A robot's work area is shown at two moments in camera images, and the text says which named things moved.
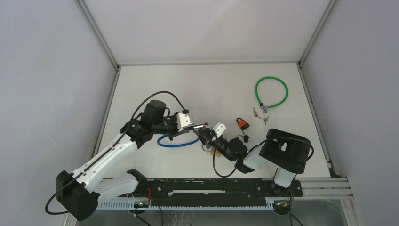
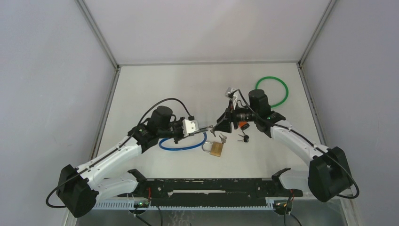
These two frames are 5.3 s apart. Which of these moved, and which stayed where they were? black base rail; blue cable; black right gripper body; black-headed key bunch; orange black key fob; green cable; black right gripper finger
Moved: black right gripper body; blue cable; black right gripper finger
Stayed: green cable; black-headed key bunch; orange black key fob; black base rail
